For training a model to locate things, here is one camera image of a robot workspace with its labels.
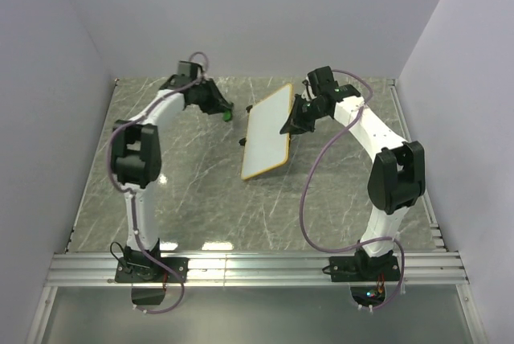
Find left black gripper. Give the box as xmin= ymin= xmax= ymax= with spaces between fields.
xmin=192 ymin=78 xmax=232 ymax=115

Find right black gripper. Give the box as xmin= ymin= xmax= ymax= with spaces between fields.
xmin=280 ymin=95 xmax=327 ymax=137

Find green whiteboard eraser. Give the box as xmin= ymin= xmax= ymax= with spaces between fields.
xmin=222 ymin=110 xmax=232 ymax=122

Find orange framed whiteboard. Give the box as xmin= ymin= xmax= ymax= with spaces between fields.
xmin=241 ymin=84 xmax=293 ymax=180

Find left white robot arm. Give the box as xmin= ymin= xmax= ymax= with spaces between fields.
xmin=107 ymin=75 xmax=234 ymax=281

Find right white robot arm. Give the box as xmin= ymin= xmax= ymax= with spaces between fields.
xmin=280 ymin=84 xmax=426 ymax=280

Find black whiteboard stand feet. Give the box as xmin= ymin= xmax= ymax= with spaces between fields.
xmin=239 ymin=104 xmax=253 ymax=147

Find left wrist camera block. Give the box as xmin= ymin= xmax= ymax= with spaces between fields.
xmin=175 ymin=60 xmax=204 ymax=81

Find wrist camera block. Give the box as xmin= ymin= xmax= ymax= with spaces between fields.
xmin=175 ymin=60 xmax=204 ymax=81
xmin=307 ymin=66 xmax=338 ymax=97

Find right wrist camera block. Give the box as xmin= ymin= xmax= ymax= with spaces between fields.
xmin=307 ymin=66 xmax=338 ymax=97

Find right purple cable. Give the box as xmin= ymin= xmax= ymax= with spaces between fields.
xmin=300 ymin=68 xmax=406 ymax=311

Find purple cable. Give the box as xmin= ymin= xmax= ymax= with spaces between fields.
xmin=108 ymin=51 xmax=212 ymax=315
xmin=300 ymin=68 xmax=406 ymax=311

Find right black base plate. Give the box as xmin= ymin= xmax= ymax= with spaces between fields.
xmin=321 ymin=256 xmax=401 ymax=283

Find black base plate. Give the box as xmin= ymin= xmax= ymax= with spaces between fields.
xmin=114 ymin=256 xmax=189 ymax=284
xmin=321 ymin=256 xmax=401 ymax=283

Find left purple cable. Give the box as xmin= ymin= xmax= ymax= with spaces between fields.
xmin=108 ymin=51 xmax=212 ymax=315

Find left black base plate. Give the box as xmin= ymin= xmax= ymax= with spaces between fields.
xmin=114 ymin=256 xmax=189 ymax=284

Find aluminium mounting rail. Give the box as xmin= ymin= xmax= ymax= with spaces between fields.
xmin=44 ymin=251 xmax=469 ymax=288

